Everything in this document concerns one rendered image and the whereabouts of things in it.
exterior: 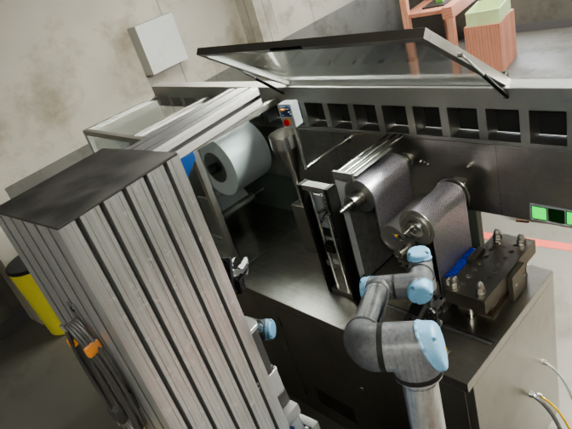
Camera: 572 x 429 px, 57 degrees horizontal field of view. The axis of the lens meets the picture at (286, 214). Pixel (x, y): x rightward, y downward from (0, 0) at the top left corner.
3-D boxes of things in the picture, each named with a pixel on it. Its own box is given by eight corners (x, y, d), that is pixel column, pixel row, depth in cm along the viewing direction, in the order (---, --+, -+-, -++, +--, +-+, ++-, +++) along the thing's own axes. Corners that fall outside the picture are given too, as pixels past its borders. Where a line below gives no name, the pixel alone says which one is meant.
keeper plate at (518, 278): (509, 300, 196) (506, 277, 191) (521, 284, 202) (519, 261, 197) (516, 301, 195) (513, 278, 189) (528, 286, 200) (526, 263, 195)
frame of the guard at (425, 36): (191, 65, 222) (194, 48, 221) (285, 95, 260) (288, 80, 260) (425, 54, 141) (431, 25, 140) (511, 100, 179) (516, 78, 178)
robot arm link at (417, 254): (404, 260, 163) (405, 244, 171) (410, 288, 169) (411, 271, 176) (431, 257, 161) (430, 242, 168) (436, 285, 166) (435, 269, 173)
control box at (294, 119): (281, 128, 217) (274, 105, 212) (290, 122, 221) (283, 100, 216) (294, 128, 212) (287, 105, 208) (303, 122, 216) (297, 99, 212)
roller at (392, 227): (383, 248, 211) (377, 223, 206) (418, 215, 225) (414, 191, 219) (408, 254, 203) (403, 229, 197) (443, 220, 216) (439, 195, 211)
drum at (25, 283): (80, 299, 469) (44, 237, 439) (105, 310, 442) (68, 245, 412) (37, 331, 443) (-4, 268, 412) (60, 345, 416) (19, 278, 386)
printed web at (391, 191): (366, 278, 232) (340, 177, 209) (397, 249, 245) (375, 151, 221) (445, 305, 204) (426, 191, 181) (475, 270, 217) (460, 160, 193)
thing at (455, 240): (439, 281, 199) (432, 240, 191) (471, 247, 212) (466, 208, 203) (441, 281, 199) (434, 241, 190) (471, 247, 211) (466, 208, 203)
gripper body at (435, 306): (448, 310, 179) (443, 283, 173) (434, 326, 174) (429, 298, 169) (428, 303, 184) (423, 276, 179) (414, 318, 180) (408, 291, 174)
